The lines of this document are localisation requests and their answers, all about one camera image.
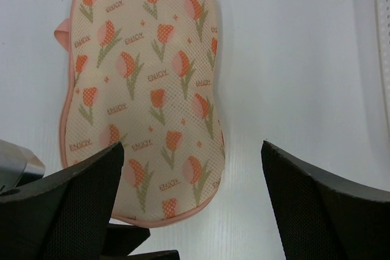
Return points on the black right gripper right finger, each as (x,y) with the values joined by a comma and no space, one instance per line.
(321,215)

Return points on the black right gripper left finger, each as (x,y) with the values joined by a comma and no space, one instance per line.
(64,215)

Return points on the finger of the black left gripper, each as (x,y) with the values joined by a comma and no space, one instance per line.
(121,240)

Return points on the floral mesh laundry bag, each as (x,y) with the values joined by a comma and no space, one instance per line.
(141,73)

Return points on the white perforated plastic basket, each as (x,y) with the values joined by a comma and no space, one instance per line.
(382,11)

